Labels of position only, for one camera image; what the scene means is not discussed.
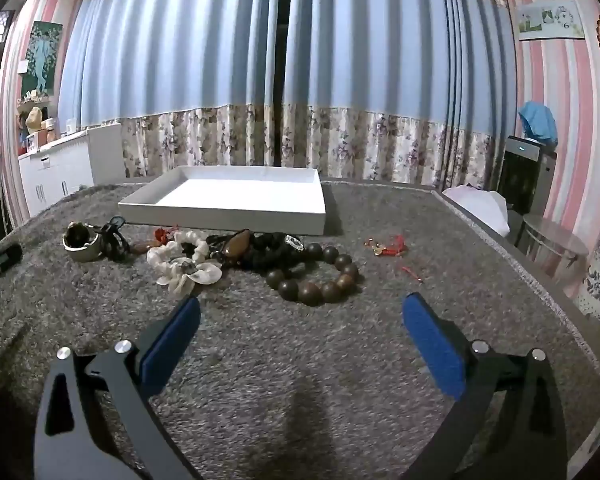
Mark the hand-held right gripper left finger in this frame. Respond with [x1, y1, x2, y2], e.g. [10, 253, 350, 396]
[32, 296, 203, 480]

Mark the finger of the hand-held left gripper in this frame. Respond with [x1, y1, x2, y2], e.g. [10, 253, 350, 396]
[0, 242, 24, 275]

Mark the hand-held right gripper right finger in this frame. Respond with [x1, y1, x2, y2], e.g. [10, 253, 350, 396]
[401, 292, 568, 480]

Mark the white bangle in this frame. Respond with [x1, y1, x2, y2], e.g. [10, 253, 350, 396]
[62, 222, 104, 263]

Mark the brown wooden bead bracelet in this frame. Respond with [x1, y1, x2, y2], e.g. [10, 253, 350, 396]
[266, 243, 362, 307]

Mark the white shallow tray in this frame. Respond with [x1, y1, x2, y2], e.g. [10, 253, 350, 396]
[117, 165, 327, 237]

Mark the white fabric flower scrunchie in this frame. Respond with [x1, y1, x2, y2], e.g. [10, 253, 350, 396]
[146, 230, 224, 296]

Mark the white cabinet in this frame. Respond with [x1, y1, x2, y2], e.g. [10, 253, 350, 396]
[19, 124, 126, 219]

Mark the grey shaggy rug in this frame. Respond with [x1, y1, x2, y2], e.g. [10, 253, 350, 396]
[0, 182, 600, 480]

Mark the black hair clip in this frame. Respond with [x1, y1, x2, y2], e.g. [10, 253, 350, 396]
[97, 216, 132, 262]

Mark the white plastic bag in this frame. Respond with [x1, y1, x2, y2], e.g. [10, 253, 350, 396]
[442, 184, 511, 237]

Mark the round glass side table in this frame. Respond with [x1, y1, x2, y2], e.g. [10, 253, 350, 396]
[522, 214, 590, 282]

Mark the black water dispenser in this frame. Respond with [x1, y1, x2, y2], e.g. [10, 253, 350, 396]
[497, 136, 557, 217]

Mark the blue cloth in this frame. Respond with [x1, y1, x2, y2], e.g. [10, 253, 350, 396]
[518, 101, 559, 147]

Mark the blue floral curtain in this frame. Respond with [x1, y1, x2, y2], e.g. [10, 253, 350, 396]
[57, 0, 293, 179]
[280, 0, 519, 192]

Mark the red cord brown charm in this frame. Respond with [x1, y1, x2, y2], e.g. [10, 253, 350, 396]
[130, 226, 181, 256]

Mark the red string gold charm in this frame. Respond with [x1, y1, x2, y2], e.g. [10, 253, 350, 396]
[365, 236, 424, 284]

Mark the green wall poster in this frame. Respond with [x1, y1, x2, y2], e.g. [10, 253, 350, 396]
[21, 21, 64, 99]

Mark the white wall calendar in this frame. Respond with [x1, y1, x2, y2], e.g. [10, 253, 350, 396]
[517, 0, 586, 41]

